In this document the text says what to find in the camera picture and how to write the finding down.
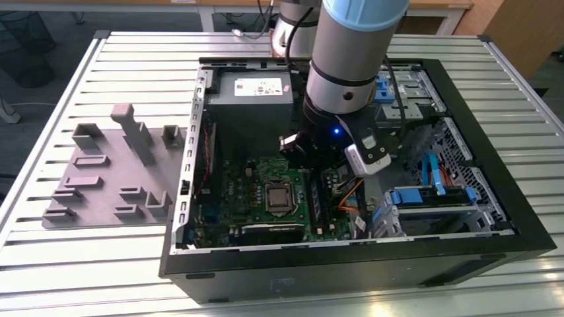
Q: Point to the white framed desk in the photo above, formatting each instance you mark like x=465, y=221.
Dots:
x=451, y=20

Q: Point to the black graphics card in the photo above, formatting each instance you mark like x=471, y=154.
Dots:
x=274, y=232

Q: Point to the metal drive cage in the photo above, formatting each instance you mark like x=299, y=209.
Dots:
x=414, y=109

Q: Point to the metal disk bay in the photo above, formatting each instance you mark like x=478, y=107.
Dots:
x=441, y=214

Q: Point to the grey parts rack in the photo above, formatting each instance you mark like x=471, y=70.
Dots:
x=110, y=158

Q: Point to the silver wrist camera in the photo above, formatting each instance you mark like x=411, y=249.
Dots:
x=369, y=162

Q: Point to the grey power supply unit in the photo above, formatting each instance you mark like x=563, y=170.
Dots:
x=247, y=125

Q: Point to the black mesh bin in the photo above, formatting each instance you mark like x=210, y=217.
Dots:
x=27, y=49

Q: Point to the blue drive carrier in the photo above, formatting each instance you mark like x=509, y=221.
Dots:
x=385, y=90

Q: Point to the silver CPU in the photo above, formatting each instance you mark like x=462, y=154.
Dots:
x=278, y=198

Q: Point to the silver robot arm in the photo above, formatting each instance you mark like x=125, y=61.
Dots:
x=353, y=59

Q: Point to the wooden cabinet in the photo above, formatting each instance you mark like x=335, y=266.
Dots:
x=521, y=26

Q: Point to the blue disk carrier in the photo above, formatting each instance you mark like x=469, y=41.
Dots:
x=407, y=197

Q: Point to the black PC case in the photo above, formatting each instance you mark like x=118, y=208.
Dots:
x=309, y=274

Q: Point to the white furniture leg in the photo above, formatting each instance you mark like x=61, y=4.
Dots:
x=11, y=115

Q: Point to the green motherboard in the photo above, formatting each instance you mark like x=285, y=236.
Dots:
x=241, y=211

